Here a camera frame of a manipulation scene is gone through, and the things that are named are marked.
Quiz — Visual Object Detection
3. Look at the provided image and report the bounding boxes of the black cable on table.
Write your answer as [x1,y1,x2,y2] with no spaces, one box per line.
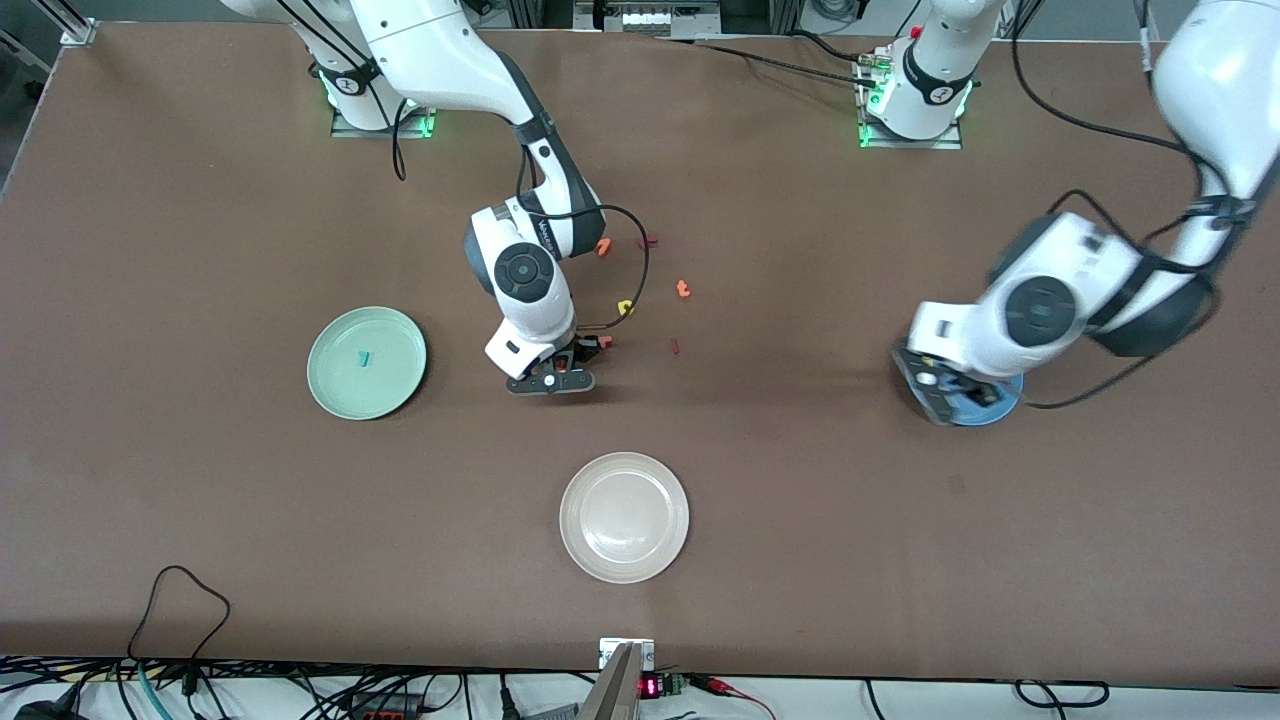
[655,36,881,87]

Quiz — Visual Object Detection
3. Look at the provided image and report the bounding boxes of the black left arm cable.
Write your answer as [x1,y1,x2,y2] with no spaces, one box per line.
[1010,0,1251,411]

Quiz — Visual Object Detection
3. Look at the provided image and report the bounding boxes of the grey metal camera mount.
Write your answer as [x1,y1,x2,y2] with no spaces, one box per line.
[578,637,657,720]

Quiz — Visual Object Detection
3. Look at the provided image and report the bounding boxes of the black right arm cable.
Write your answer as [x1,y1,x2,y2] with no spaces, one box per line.
[392,95,651,331]

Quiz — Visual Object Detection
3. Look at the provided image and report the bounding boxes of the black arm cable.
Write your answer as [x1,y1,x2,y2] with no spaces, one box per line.
[392,95,651,331]
[1010,0,1251,411]

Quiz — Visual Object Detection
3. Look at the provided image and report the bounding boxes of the pale green plate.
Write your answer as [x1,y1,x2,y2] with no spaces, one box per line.
[306,306,428,421]

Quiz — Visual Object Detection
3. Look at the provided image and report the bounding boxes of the black coiled cable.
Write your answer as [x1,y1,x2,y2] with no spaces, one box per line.
[1013,680,1111,708]

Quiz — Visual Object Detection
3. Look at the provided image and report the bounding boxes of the grey control box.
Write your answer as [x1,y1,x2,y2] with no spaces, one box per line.
[573,0,723,39]

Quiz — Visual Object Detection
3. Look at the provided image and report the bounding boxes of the cream white plate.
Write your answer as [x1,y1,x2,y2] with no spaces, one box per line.
[559,452,691,585]

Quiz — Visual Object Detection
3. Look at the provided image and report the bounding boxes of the aluminium frame extrusion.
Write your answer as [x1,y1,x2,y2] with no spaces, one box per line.
[30,0,98,47]

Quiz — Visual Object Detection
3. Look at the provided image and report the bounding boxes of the red clip leads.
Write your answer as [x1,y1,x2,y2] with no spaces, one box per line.
[688,675,776,720]

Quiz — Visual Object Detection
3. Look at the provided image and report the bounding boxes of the blue plate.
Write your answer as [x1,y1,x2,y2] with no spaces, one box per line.
[935,372,1024,429]

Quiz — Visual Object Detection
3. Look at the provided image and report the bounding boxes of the black power plug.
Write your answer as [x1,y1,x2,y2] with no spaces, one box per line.
[15,683,83,720]

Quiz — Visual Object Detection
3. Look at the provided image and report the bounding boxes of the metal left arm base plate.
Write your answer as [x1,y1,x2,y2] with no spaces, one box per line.
[857,50,964,151]

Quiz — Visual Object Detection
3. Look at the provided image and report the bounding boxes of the teal cable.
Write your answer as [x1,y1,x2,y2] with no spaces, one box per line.
[138,660,169,720]

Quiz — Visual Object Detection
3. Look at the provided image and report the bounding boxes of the black looped cable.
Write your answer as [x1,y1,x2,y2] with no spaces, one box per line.
[127,565,232,693]

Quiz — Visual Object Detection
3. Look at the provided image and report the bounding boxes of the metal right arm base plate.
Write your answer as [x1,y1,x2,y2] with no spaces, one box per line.
[330,95,443,140]

